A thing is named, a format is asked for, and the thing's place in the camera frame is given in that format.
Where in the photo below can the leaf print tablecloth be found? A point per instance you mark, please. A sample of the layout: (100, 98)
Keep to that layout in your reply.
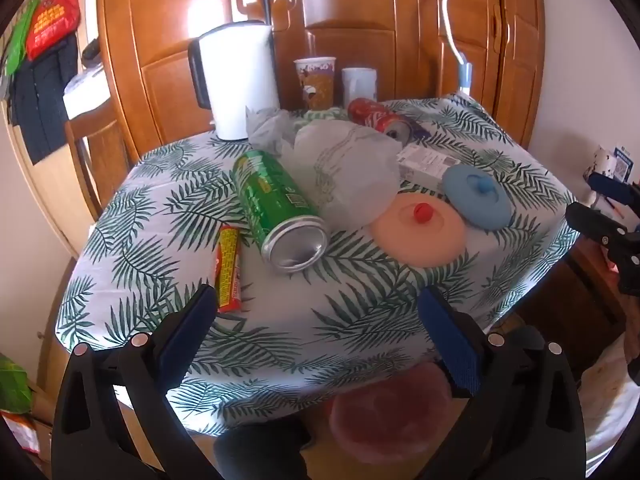
(350, 305)

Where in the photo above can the green soda can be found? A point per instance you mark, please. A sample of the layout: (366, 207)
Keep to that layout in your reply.
(272, 200)

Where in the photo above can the red soda can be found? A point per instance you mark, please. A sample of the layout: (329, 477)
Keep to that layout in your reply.
(370, 112)

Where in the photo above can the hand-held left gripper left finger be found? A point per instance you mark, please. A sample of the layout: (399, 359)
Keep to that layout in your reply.
(185, 332)

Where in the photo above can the crumpled clear plastic bag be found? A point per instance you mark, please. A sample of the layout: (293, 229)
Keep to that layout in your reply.
(270, 130)

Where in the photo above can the orange snack packet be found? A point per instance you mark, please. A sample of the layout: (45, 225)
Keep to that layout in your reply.
(17, 432)

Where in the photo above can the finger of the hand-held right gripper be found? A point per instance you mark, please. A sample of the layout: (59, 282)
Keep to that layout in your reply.
(595, 222)
(612, 190)

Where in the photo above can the pink trash bin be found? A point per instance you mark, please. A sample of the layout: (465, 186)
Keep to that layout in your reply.
(395, 410)

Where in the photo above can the green plastic bag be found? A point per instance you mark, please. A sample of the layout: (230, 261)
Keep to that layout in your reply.
(12, 385)

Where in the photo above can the peach silicone lid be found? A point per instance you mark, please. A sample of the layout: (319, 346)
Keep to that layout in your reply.
(420, 240)

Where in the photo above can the purple wrapper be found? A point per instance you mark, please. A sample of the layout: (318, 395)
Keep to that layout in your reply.
(421, 131)

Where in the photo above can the white carton box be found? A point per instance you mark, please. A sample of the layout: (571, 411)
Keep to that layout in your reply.
(425, 162)

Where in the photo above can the dark rounded object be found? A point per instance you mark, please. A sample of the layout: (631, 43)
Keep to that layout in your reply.
(260, 450)

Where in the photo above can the wooden chair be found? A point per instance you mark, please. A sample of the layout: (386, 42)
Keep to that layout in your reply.
(95, 160)

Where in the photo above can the blue silicone lid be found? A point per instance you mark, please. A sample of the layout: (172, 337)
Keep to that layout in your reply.
(475, 200)

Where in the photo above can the translucent white plastic bag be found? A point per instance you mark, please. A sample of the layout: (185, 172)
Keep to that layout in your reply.
(350, 175)

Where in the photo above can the white electric kettle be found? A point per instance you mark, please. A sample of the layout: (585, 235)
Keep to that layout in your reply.
(240, 80)

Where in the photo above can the white mug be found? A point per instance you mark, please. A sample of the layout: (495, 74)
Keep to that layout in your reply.
(359, 85)

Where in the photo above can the white cup with blue print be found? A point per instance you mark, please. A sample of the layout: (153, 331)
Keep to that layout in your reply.
(610, 162)

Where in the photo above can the dark hanging clothes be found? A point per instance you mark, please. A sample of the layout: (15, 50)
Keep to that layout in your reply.
(42, 105)

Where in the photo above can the wooden wardrobe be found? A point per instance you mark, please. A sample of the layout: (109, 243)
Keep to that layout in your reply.
(350, 15)

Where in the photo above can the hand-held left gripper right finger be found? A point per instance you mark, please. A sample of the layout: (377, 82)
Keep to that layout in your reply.
(450, 340)

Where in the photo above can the green white striped cloth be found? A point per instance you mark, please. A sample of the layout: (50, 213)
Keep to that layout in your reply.
(320, 116)

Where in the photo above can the red yellow snack packet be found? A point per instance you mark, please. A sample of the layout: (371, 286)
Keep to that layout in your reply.
(229, 265)

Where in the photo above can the red bag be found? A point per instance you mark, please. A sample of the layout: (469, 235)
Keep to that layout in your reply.
(52, 22)

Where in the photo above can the patterned paper cup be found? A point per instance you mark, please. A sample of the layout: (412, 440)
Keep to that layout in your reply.
(315, 85)

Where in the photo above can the wooden side cabinet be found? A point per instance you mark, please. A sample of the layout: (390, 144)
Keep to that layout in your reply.
(585, 300)

